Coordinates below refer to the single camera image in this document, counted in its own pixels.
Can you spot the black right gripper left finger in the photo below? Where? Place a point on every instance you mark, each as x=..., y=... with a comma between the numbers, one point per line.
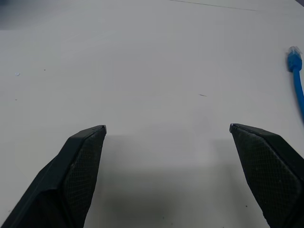
x=71, y=175

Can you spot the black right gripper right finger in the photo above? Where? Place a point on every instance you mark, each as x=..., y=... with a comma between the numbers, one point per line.
x=268, y=171

